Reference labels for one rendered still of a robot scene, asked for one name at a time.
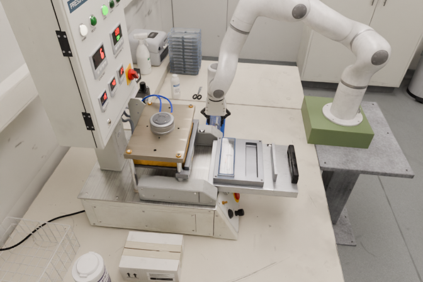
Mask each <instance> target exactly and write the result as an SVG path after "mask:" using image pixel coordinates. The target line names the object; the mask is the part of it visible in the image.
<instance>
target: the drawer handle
mask: <svg viewBox="0 0 423 282"><path fill-rule="evenodd" d="M287 154H289V158H290V167H291V175H292V178H291V183H295V184H297V182H298V179H299V173H298V166H297V161H296V154H295V148H294V145H289V146H288V150H287Z"/></svg>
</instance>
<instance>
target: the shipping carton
mask: <svg viewBox="0 0 423 282"><path fill-rule="evenodd" d="M183 255H184V239H183V235H179V234H160V233H150V232H131V231H129V233H128V237H127V241H126V242H125V246H124V249H123V252H122V257H121V260H120V264H119V269H120V272H121V275H122V278H123V280H125V281H141V282H180V277H181V269H182V264H183Z"/></svg>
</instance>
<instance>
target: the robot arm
mask: <svg viewBox="0 0 423 282"><path fill-rule="evenodd" d="M258 16H264V17H267V18H272V19H274V20H278V21H284V22H297V21H302V22H303V23H305V24H306V25H307V26H309V27H310V28H311V29H313V30H315V31H316V32H318V33H320V34H321V35H323V36H325V37H327V38H330V39H331V40H333V41H336V42H339V43H341V44H343V45H345V46H346V47H347V48H348V49H349V50H350V51H351V52H352V53H353V54H354V55H355V56H356V62H355V64H353V65H349V66H347V67H346V68H345V69H344V71H343V73H342V76H341V79H340V81H339V85H338V87H337V91H336V94H335V96H334V100H333V102H332V103H328V104H326V105H325V106H324V107H323V109H322V113H323V115H324V116H325V117H326V119H328V120H329V121H331V122H332V123H335V124H337V125H341V126H345V127H353V126H356V125H359V124H360V123H361V122H362V120H363V116H362V114H361V113H360V112H361V108H359V106H360V104H361V101H362V99H363V96H364V94H365V91H366V88H367V87H368V84H369V81H370V79H371V77H372V75H373V74H375V73H376V72H378V71H379V70H380V69H382V68H383V67H384V66H386V65H387V63H388V61H389V60H390V56H391V52H392V50H391V46H390V44H389V43H388V42H387V41H386V40H385V39H384V38H383V37H382V36H381V35H380V34H379V33H378V32H376V31H375V30H374V29H372V28H371V27H370V26H368V25H365V24H362V23H360V22H357V21H354V20H351V19H349V18H347V17H345V16H343V15H341V14H340V13H338V12H337V11H335V10H333V9H332V8H330V7H328V6H327V5H325V4H324V3H323V2H321V1H319V0H240V1H239V3H238V5H237V7H236V9H235V12H234V15H233V17H232V19H231V21H230V24H229V26H228V28H227V31H226V34H225V36H224V38H223V41H222V44H221V46H220V51H219V58H218V63H212V64H210V65H209V66H208V80H207V97H206V106H205V107H204V108H203V109H202V110H201V111H200V113H201V114H202V115H203V116H204V117H206V119H207V123H208V125H210V115H212V116H221V124H220V126H221V127H222V124H223V121H224V119H226V118H227V117H228V116H230V115H231V112H229V110H228V109H226V98H225V95H226V93H227V92H228V90H229V88H230V86H231V84H232V81H233V80H234V77H235V73H236V70H237V64H238V58H239V54H240V51H241V50H242V47H243V46H244V44H245V41H246V40H247V37H248V35H249V33H250V31H251V29H252V26H253V24H254V22H255V20H256V18H257V17H258ZM226 113H227V114H226Z"/></svg>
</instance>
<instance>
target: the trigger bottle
mask: <svg viewBox="0 0 423 282"><path fill-rule="evenodd" d="M133 37H134V39H138V44H139V45H138V47H137V52H136V57H137V64H138V69H140V74H142V75H147V74H150V73H151V72H152V68H151V63H150V54H149V51H148V49H147V47H146V46H145V45H144V40H145V42H146V38H147V37H148V34H147V33H135V34H133ZM146 44H147V42H146ZM147 46H148V44H147Z"/></svg>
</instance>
